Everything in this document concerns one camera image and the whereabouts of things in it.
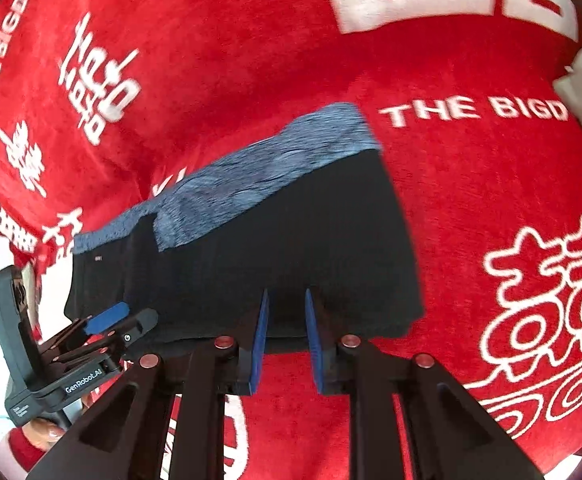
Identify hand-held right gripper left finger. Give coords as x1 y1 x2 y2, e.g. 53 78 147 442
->
26 287 272 480

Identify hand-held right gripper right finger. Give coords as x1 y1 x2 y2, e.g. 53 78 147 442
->
305 287 547 480

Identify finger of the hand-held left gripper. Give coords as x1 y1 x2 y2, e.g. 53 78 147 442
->
58 309 160 361
46 301 132 348

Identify black pants with blue trim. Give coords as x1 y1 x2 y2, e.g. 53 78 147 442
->
65 102 428 357

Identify person's left hand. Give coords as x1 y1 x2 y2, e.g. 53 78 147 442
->
21 419 68 455

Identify red printed blanket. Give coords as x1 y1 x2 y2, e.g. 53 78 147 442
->
0 0 582 480

